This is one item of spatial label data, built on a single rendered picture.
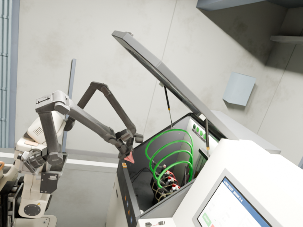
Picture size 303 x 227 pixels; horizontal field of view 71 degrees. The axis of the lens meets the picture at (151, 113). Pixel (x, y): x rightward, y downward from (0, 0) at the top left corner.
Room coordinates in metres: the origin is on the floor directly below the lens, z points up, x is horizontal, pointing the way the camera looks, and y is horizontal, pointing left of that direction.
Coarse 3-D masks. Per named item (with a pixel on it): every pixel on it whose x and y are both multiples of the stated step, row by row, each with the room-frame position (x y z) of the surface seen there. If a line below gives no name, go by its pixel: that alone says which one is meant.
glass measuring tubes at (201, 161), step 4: (200, 148) 1.49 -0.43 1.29; (200, 152) 1.46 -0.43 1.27; (204, 152) 1.44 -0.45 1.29; (200, 156) 1.47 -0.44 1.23; (204, 156) 1.41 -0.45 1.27; (200, 160) 1.44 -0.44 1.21; (204, 160) 1.41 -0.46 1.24; (196, 164) 1.47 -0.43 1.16; (200, 164) 1.44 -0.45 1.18; (204, 164) 1.41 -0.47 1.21; (196, 168) 1.47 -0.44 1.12; (200, 168) 1.41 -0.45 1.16; (196, 172) 1.44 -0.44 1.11; (192, 176) 1.47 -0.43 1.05; (196, 176) 1.44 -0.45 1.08
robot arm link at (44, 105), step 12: (48, 96) 0.92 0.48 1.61; (60, 96) 0.92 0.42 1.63; (36, 108) 0.86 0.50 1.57; (48, 108) 0.88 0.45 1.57; (48, 120) 0.92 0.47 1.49; (48, 132) 0.94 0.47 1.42; (48, 144) 0.97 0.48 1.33; (60, 144) 1.09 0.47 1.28; (48, 156) 0.99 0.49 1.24; (60, 156) 1.01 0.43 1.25
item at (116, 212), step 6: (114, 186) 1.61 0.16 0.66; (114, 192) 1.57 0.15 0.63; (120, 192) 1.41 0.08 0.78; (114, 198) 1.53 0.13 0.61; (120, 198) 1.37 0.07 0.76; (114, 204) 1.49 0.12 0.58; (120, 204) 1.34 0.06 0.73; (114, 210) 1.45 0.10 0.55; (120, 210) 1.30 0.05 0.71; (108, 216) 1.58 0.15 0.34; (114, 216) 1.42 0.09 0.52; (120, 216) 1.28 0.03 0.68; (108, 222) 1.54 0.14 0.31; (114, 222) 1.38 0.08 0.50; (120, 222) 1.24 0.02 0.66; (126, 222) 1.14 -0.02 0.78
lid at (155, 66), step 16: (128, 32) 1.22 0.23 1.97; (128, 48) 1.24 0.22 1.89; (144, 48) 0.97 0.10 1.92; (144, 64) 1.59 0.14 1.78; (160, 64) 0.94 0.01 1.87; (160, 80) 1.65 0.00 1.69; (176, 80) 0.97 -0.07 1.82; (176, 96) 1.71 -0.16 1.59; (192, 96) 1.01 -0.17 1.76; (208, 112) 1.05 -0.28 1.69; (224, 128) 1.10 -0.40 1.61
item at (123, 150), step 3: (123, 144) 1.18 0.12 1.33; (117, 147) 1.16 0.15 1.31; (120, 147) 1.16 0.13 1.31; (123, 147) 1.16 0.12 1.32; (126, 147) 1.18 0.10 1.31; (129, 147) 1.20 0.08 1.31; (132, 147) 1.20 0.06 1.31; (120, 150) 1.16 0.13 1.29; (123, 150) 1.16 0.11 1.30; (126, 150) 1.17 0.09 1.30; (129, 150) 1.16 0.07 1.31; (132, 150) 1.16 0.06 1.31; (120, 153) 1.19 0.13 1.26; (123, 153) 1.16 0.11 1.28; (126, 153) 1.16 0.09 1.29; (120, 156) 1.15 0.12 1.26
